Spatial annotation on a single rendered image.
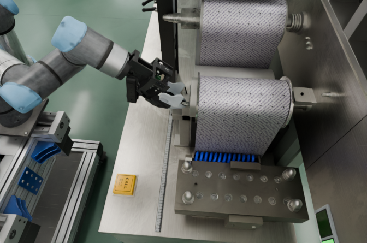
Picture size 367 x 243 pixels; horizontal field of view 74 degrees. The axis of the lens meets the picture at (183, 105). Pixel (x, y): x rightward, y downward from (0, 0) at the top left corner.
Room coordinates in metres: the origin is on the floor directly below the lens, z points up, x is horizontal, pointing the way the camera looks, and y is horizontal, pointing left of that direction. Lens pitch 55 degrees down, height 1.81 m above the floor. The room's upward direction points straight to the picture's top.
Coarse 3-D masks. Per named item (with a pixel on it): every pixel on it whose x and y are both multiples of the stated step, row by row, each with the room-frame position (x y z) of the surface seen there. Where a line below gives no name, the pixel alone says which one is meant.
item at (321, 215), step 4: (320, 212) 0.13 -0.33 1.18; (324, 212) 0.13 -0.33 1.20; (316, 216) 0.13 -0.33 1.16; (320, 216) 0.12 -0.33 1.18; (324, 216) 0.12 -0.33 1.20; (320, 220) 0.12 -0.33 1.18; (324, 220) 0.11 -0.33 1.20; (320, 224) 0.11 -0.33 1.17; (324, 224) 0.10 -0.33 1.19; (328, 224) 0.10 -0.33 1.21; (320, 228) 0.10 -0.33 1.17; (324, 228) 0.10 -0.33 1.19; (328, 228) 0.09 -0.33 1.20; (320, 232) 0.09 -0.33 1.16; (324, 232) 0.09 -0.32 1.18; (328, 232) 0.09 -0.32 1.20
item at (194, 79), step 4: (192, 80) 0.44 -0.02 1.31; (196, 80) 0.44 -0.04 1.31; (192, 84) 0.43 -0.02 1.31; (196, 84) 0.43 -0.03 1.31; (192, 88) 0.42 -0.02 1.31; (196, 88) 0.42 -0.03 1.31; (192, 92) 0.41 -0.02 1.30; (196, 92) 0.40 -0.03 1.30; (192, 96) 0.40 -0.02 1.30; (196, 96) 0.40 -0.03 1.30; (192, 100) 0.39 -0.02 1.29; (196, 100) 0.39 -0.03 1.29; (192, 104) 0.38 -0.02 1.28; (192, 108) 0.38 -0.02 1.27; (192, 112) 0.37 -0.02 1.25; (192, 116) 0.38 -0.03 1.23
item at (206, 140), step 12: (204, 132) 0.36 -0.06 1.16; (216, 132) 0.36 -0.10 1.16; (228, 132) 0.36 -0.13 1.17; (240, 132) 0.36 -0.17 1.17; (204, 144) 0.36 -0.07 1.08; (216, 144) 0.36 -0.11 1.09; (228, 144) 0.36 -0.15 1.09; (240, 144) 0.36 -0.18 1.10; (252, 144) 0.35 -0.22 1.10; (264, 144) 0.35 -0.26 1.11
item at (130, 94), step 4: (128, 80) 0.40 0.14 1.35; (132, 80) 0.40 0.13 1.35; (128, 84) 0.40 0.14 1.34; (132, 84) 0.40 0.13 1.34; (128, 88) 0.40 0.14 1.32; (132, 88) 0.40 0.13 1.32; (136, 88) 0.41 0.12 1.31; (128, 92) 0.40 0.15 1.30; (132, 92) 0.40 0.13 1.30; (136, 92) 0.41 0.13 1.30; (128, 96) 0.40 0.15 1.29; (132, 96) 0.40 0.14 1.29; (136, 96) 0.41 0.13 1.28; (128, 100) 0.41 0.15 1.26; (132, 100) 0.41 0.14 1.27; (136, 100) 0.41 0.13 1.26
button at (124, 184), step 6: (120, 174) 0.32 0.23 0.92; (126, 174) 0.32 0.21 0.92; (132, 174) 0.32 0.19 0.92; (120, 180) 0.30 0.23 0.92; (126, 180) 0.30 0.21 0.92; (132, 180) 0.30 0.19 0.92; (114, 186) 0.27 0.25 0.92; (120, 186) 0.27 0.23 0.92; (126, 186) 0.27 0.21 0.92; (132, 186) 0.27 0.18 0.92; (114, 192) 0.25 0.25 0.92; (120, 192) 0.25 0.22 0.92; (126, 192) 0.25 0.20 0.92; (132, 192) 0.25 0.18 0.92
